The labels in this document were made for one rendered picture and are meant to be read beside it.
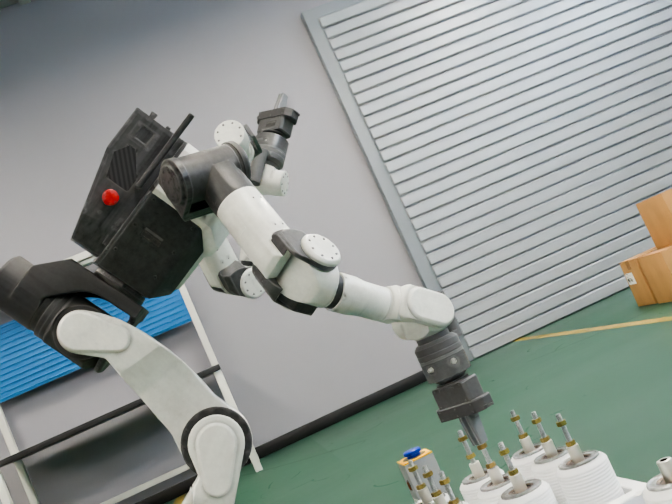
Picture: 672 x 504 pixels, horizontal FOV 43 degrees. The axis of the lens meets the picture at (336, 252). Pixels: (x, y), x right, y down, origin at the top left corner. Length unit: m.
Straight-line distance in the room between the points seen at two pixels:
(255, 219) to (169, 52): 5.61
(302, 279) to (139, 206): 0.40
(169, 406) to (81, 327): 0.23
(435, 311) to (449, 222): 5.23
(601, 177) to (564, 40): 1.19
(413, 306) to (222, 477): 0.51
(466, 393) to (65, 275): 0.82
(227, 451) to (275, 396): 4.88
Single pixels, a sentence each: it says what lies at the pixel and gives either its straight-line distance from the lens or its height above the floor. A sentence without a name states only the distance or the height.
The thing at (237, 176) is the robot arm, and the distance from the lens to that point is 1.59.
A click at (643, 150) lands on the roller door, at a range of 7.53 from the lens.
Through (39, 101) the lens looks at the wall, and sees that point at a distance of 7.08.
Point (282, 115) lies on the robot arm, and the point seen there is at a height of 1.20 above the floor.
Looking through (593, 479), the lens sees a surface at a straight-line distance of 1.57.
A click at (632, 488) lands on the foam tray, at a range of 1.61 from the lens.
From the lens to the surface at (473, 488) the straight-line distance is 1.76.
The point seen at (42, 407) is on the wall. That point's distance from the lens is 6.73.
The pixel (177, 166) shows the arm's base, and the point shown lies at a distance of 1.58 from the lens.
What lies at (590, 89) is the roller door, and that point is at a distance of 7.50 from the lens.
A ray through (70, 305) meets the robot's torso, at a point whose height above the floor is 0.90.
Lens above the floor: 0.63
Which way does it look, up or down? 5 degrees up
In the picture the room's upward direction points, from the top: 24 degrees counter-clockwise
